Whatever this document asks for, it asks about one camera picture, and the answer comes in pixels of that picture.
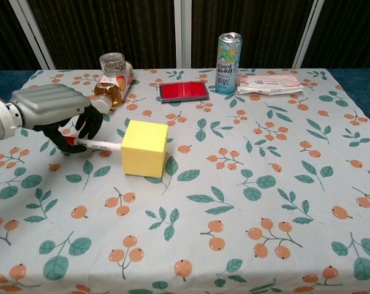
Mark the yellow cube block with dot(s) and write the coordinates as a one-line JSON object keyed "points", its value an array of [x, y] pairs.
{"points": [[143, 153]]}

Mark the dark pleated partition screen panel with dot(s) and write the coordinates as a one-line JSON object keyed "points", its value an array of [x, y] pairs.
{"points": [[258, 21], [4, 33], [350, 33], [81, 27]]}

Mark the pink white wet wipes pack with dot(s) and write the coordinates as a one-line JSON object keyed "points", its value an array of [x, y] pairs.
{"points": [[269, 84]]}

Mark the floral fruit print tablecloth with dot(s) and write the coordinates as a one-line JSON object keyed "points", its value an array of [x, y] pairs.
{"points": [[203, 208]]}

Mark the red ink pad case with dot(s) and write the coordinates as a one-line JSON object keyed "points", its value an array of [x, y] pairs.
{"points": [[184, 91]]}

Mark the clear glass cup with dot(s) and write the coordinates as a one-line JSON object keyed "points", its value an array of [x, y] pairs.
{"points": [[112, 64]]}

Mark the juice bottle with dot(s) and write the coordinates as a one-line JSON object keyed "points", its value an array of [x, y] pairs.
{"points": [[110, 92]]}

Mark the red and white marker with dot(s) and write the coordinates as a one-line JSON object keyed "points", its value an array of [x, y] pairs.
{"points": [[96, 145]]}

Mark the tall light blue drink can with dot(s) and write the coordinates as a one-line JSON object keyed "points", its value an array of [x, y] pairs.
{"points": [[228, 61]]}

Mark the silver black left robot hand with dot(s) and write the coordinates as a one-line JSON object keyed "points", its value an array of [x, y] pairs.
{"points": [[47, 102]]}

